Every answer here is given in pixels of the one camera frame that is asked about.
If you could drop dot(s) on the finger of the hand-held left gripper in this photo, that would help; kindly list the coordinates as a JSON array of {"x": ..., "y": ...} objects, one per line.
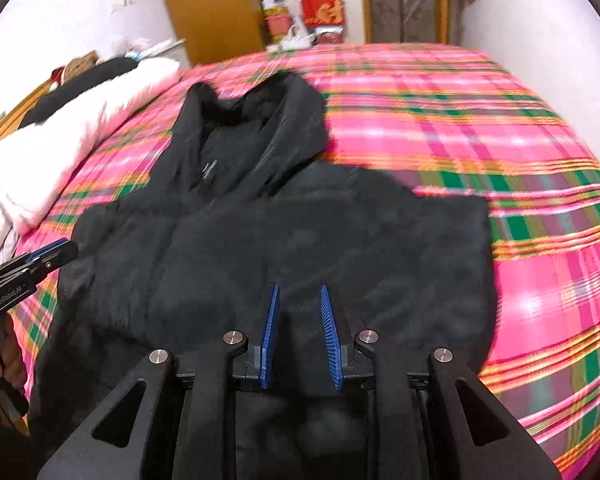
[{"x": 50, "y": 256}]

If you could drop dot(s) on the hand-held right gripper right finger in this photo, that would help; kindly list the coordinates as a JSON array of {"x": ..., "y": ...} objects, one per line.
[{"x": 330, "y": 340}]

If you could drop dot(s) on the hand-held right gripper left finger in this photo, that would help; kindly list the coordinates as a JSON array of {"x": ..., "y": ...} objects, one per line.
[{"x": 269, "y": 340}]

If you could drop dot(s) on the black puffer jacket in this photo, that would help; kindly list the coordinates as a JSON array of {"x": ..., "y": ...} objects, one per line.
[{"x": 280, "y": 220}]

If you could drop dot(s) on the person's left hand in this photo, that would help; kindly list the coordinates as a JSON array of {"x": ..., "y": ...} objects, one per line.
[{"x": 11, "y": 367}]

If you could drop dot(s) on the white fluffy blanket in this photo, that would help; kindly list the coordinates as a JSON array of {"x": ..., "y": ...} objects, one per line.
[{"x": 45, "y": 160}]

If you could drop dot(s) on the wooden headboard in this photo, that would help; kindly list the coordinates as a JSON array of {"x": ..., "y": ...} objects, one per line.
[{"x": 10, "y": 120}]

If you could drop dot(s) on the black cloth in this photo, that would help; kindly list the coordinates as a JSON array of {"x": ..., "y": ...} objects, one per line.
[{"x": 80, "y": 87}]

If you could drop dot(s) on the brown teddy bear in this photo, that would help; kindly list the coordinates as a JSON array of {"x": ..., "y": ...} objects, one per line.
[{"x": 80, "y": 66}]

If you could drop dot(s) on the pink plaid bed sheet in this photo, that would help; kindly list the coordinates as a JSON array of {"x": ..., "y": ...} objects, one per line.
[{"x": 480, "y": 125}]

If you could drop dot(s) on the wooden wardrobe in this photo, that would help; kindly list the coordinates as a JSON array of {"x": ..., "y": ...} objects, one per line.
[{"x": 210, "y": 10}]

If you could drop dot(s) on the silver foil bag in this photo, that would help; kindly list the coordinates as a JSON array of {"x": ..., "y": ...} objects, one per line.
[{"x": 330, "y": 35}]

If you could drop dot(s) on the stack of colourful packages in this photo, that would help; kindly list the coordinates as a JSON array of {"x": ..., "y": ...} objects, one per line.
[{"x": 276, "y": 15}]

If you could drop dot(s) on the red box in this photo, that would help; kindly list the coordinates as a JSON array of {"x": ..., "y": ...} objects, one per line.
[{"x": 322, "y": 12}]

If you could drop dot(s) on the brown wrapped mattress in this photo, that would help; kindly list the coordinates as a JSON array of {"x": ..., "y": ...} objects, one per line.
[{"x": 405, "y": 0}]

